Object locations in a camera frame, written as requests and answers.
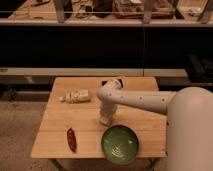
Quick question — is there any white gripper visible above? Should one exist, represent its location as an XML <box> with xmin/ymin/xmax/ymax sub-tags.
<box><xmin>100</xmin><ymin>102</ymin><xmax>117</xmax><ymax>118</ymax></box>

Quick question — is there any white sponge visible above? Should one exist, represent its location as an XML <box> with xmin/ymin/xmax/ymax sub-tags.
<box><xmin>99</xmin><ymin>116</ymin><xmax>112</xmax><ymax>126</ymax></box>

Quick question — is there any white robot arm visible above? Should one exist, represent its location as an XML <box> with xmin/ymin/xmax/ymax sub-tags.
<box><xmin>97</xmin><ymin>79</ymin><xmax>213</xmax><ymax>171</ymax></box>

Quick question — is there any black rectangular box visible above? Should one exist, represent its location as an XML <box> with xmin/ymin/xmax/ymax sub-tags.
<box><xmin>102</xmin><ymin>79</ymin><xmax>123</xmax><ymax>89</ymax></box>

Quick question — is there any white plastic bottle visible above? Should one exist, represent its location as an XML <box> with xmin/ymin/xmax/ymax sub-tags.
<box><xmin>59</xmin><ymin>90</ymin><xmax>91</xmax><ymax>103</ymax></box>

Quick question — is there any green bowl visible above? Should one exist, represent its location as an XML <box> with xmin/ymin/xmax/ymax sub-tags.
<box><xmin>101</xmin><ymin>125</ymin><xmax>140</xmax><ymax>165</ymax></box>

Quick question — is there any wooden table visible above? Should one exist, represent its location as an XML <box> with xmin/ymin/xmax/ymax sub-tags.
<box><xmin>31</xmin><ymin>77</ymin><xmax>166</xmax><ymax>159</ymax></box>

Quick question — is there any red chili pepper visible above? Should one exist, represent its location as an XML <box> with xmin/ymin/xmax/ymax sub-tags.
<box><xmin>67</xmin><ymin>128</ymin><xmax>77</xmax><ymax>152</ymax></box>

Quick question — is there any long shelf bench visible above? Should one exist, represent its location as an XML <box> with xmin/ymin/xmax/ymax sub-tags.
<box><xmin>0</xmin><ymin>67</ymin><xmax>187</xmax><ymax>77</ymax></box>

